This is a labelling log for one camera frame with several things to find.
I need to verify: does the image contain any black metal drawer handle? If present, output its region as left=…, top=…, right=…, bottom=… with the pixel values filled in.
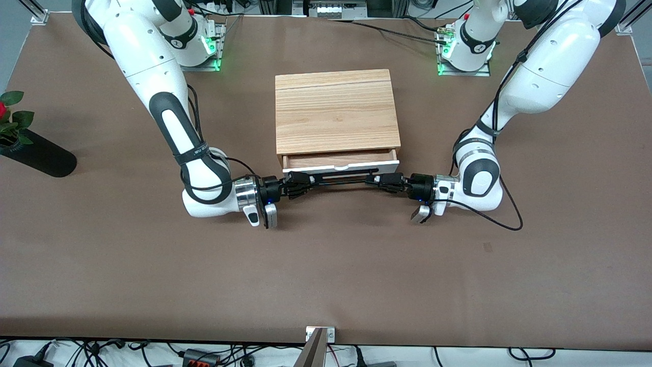
left=285, top=168, right=381, bottom=186

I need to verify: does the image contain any white-fronted drawer with handle mount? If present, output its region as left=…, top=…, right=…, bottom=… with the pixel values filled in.
left=281, top=147, right=400, bottom=174

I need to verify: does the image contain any light wooden drawer cabinet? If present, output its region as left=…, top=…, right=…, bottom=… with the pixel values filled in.
left=275, top=69, right=401, bottom=172

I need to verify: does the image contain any white power strip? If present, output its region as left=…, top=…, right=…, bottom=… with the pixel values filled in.
left=292, top=0, right=353, bottom=20

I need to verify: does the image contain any orange and black connector box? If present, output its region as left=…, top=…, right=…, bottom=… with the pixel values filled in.
left=182, top=348, right=221, bottom=367

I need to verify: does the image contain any black cylindrical vase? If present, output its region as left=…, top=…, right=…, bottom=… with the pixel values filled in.
left=0, top=128, right=77, bottom=178

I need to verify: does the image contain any red rose with green leaves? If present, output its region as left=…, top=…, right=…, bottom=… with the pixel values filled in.
left=0, top=90, right=35, bottom=148

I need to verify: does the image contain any black power adapter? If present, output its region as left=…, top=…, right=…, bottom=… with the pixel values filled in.
left=12, top=354, right=55, bottom=367

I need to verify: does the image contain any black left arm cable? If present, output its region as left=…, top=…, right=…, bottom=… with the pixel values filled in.
left=433, top=0, right=586, bottom=231

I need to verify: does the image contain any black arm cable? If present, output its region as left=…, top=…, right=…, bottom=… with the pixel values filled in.
left=179, top=84, right=263, bottom=192
left=433, top=0, right=586, bottom=231

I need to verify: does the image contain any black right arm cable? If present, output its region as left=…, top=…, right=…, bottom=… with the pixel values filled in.
left=179, top=84, right=263, bottom=192

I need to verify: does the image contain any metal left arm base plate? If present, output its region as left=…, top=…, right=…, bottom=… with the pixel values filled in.
left=437, top=31, right=492, bottom=77

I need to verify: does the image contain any long black table cable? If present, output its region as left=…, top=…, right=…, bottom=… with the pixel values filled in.
left=350, top=20, right=450, bottom=44

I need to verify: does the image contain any small metal edge bracket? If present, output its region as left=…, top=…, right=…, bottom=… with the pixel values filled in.
left=305, top=326, right=336, bottom=343

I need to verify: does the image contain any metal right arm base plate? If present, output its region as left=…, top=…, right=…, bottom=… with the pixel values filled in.
left=181, top=22, right=226, bottom=72

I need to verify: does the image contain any short black table cable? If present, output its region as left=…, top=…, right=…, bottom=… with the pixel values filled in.
left=400, top=16, right=442, bottom=33

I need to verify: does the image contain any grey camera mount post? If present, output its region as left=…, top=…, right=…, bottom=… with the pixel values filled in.
left=292, top=328, right=327, bottom=367

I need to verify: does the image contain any looped black floor cable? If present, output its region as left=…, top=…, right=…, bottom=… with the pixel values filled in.
left=508, top=347, right=557, bottom=361

